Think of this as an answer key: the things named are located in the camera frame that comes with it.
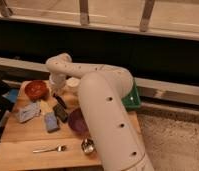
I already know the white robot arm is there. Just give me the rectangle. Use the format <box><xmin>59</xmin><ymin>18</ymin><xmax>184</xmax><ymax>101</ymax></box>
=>
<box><xmin>46</xmin><ymin>54</ymin><xmax>154</xmax><ymax>171</ymax></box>

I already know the blue sponge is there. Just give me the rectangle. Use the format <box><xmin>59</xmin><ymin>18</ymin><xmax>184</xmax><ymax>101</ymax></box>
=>
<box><xmin>44</xmin><ymin>112</ymin><xmax>59</xmax><ymax>133</ymax></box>

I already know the yellow sponge piece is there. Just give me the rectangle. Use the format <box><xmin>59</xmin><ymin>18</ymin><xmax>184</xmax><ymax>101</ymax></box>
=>
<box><xmin>40</xmin><ymin>100</ymin><xmax>51</xmax><ymax>115</ymax></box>

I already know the black brush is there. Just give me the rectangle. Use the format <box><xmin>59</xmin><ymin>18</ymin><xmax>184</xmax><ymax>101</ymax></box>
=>
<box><xmin>53</xmin><ymin>94</ymin><xmax>67</xmax><ymax>109</ymax></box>

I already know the dark rectangular block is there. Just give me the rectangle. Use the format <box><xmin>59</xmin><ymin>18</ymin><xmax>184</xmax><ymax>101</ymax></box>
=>
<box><xmin>53</xmin><ymin>104</ymin><xmax>68</xmax><ymax>123</ymax></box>

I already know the blue object beside table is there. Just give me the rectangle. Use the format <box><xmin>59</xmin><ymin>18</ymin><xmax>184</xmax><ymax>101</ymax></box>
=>
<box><xmin>4</xmin><ymin>89</ymin><xmax>19</xmax><ymax>103</ymax></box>

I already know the green plastic tray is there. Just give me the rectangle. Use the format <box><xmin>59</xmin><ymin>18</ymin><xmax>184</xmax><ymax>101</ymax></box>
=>
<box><xmin>122</xmin><ymin>84</ymin><xmax>141</xmax><ymax>111</ymax></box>

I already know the small metal cup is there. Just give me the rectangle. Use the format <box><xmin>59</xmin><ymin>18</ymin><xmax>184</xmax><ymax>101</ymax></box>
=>
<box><xmin>81</xmin><ymin>139</ymin><xmax>95</xmax><ymax>155</ymax></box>

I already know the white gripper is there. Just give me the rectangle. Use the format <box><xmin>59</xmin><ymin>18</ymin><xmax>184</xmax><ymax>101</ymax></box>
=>
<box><xmin>49</xmin><ymin>74</ymin><xmax>66</xmax><ymax>97</ymax></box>

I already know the red-orange bowl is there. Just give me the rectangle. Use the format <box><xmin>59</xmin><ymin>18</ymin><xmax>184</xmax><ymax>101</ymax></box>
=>
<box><xmin>24</xmin><ymin>80</ymin><xmax>48</xmax><ymax>100</ymax></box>

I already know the grey crumpled cloth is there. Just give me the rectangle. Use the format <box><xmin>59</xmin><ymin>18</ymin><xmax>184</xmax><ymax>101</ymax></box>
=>
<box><xmin>16</xmin><ymin>102</ymin><xmax>41</xmax><ymax>123</ymax></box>

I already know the purple bowl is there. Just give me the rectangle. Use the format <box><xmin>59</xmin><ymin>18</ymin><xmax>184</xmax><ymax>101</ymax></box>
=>
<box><xmin>68</xmin><ymin>108</ymin><xmax>88</xmax><ymax>134</ymax></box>

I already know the white cylindrical cup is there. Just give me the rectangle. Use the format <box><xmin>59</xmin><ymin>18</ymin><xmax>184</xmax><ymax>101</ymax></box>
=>
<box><xmin>66</xmin><ymin>77</ymin><xmax>80</xmax><ymax>93</ymax></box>

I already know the metal spoon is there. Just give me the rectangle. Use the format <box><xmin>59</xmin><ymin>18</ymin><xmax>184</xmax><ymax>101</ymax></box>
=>
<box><xmin>32</xmin><ymin>145</ymin><xmax>67</xmax><ymax>153</ymax></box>

